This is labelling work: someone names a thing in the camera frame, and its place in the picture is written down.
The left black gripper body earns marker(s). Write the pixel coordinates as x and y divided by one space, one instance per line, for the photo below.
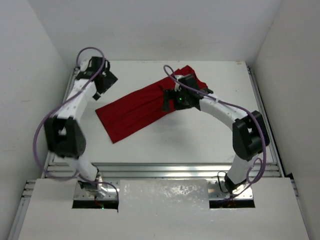
106 81

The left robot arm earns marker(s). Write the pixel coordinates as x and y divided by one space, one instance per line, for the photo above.
64 135

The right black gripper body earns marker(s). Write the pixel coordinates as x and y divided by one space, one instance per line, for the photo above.
182 100

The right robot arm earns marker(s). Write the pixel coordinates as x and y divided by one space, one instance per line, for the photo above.
249 134

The white foam cover panel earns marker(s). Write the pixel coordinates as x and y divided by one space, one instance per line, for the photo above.
164 210

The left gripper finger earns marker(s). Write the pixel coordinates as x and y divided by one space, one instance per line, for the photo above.
105 81
96 96

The aluminium frame rail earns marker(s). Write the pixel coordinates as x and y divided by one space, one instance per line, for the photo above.
183 144

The red t shirt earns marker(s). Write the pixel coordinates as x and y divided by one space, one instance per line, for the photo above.
135 111

